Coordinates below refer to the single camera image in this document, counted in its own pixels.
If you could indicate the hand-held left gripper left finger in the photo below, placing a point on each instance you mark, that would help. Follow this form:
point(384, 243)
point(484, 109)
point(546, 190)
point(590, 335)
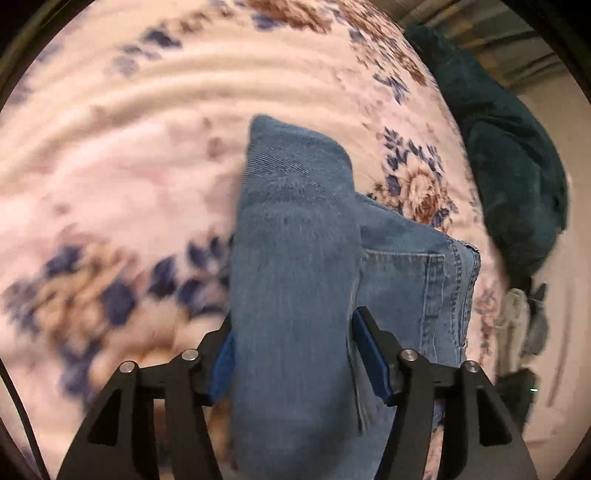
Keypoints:
point(224, 369)

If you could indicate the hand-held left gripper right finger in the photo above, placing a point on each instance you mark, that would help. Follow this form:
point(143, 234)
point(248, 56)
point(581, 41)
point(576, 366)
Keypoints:
point(371, 355)

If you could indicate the blue denim pants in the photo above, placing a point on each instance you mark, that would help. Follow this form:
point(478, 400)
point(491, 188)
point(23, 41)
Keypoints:
point(295, 254)

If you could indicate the grey white cloth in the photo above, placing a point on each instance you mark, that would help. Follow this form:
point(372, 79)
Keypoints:
point(519, 323)

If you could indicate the floral fleece blanket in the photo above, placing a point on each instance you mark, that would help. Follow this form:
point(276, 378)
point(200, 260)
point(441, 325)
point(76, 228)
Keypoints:
point(138, 161)

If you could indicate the dark teal cloth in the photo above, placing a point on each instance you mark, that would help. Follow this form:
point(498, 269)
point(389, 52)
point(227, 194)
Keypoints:
point(508, 161)

